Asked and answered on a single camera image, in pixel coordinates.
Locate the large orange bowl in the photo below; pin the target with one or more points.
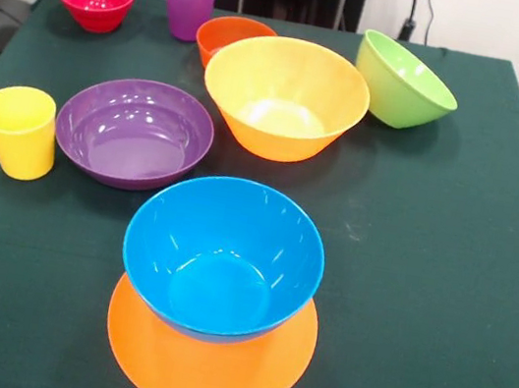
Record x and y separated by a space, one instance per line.
204 374
288 79

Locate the dark green tablecloth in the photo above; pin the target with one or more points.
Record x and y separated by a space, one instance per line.
424 281

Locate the pink bowl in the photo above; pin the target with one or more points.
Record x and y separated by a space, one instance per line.
94 2

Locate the purple cup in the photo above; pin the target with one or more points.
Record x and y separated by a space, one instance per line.
188 3

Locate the yellow cup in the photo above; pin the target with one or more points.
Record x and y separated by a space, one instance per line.
18 144

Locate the green bowl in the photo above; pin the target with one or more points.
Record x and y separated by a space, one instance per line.
406 94

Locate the small red-orange bowl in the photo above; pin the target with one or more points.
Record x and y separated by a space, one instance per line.
222 31

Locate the wide purple bowl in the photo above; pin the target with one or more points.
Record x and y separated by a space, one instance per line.
135 133

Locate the opaque blue bowl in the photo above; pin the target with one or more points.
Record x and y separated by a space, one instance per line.
228 233

